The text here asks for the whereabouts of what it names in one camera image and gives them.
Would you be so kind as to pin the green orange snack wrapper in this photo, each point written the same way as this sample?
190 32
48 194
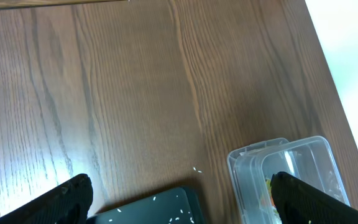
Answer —
267 201

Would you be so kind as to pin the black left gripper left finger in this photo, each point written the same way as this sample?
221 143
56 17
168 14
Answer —
68 203

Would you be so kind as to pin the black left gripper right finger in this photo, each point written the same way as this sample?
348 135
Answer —
298 202

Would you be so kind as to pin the black waste tray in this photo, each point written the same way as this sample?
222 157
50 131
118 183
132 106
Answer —
179 205

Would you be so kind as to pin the clear plastic waste bin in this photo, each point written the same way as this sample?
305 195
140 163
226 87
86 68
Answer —
310 160

